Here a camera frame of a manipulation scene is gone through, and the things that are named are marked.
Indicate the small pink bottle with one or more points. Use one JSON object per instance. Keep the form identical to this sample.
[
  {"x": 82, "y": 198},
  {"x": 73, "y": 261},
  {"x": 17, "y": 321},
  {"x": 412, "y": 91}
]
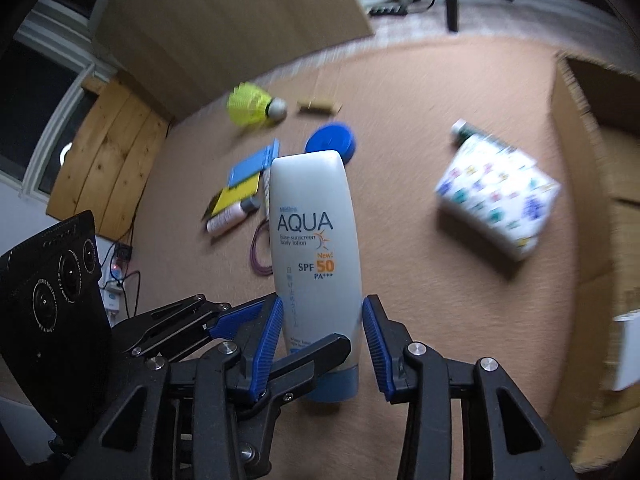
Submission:
[{"x": 227, "y": 220}]

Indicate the white window frame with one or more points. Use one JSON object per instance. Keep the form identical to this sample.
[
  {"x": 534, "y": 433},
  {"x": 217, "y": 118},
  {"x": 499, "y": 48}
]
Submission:
[{"x": 70, "y": 110}]

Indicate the pine wood panel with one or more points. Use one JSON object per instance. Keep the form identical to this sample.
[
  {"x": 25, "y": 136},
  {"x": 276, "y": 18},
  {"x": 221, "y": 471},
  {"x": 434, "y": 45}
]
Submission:
[{"x": 110, "y": 150}]

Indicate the green white glue stick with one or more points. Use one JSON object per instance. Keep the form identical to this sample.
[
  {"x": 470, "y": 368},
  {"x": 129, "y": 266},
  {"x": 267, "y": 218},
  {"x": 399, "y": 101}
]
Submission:
[{"x": 462, "y": 130}]

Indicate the yellow white tube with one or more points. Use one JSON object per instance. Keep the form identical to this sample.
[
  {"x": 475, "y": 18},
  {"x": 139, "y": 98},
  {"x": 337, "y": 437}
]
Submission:
[{"x": 237, "y": 195}]

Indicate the black power adapter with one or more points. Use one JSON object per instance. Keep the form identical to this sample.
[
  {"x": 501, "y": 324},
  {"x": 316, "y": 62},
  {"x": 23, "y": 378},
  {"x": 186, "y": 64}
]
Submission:
[{"x": 122, "y": 252}]

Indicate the small brown block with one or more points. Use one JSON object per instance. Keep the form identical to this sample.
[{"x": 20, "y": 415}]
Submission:
[{"x": 317, "y": 105}]

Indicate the blue round lid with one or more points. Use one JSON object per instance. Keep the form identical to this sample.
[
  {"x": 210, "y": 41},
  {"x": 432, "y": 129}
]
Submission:
[{"x": 330, "y": 137}]

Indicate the yellow shuttlecock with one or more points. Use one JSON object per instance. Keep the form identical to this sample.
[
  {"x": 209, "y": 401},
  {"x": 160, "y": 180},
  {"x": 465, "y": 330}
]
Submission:
[{"x": 247, "y": 105}]

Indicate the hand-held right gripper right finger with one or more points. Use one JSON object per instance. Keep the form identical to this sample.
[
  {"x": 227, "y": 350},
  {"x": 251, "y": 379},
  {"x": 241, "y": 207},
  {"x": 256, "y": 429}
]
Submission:
[{"x": 377, "y": 350}]

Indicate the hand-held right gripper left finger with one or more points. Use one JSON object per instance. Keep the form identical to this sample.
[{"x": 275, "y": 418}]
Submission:
[{"x": 267, "y": 350}]

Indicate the cardboard box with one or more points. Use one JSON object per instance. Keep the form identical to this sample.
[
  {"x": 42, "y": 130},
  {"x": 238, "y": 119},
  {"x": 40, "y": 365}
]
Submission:
[{"x": 590, "y": 185}]

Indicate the light wooden board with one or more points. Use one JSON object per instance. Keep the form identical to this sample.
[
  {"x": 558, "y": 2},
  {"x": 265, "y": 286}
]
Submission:
[{"x": 225, "y": 35}]

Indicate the white power strip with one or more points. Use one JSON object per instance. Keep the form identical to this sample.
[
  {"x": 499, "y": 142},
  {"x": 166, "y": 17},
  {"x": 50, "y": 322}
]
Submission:
[{"x": 112, "y": 302}]

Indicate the printed tissue pack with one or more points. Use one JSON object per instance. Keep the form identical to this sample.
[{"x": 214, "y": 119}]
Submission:
[{"x": 495, "y": 195}]

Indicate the white sunscreen bottle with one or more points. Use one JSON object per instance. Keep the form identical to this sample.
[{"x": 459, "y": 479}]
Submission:
[{"x": 315, "y": 240}]

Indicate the black power strip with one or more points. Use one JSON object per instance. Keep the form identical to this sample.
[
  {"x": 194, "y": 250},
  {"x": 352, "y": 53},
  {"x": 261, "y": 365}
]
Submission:
[{"x": 387, "y": 9}]

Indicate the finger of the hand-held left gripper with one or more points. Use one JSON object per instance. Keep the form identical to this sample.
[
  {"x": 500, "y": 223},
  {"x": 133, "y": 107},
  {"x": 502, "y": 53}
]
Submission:
[
  {"x": 310, "y": 365},
  {"x": 235, "y": 317}
]

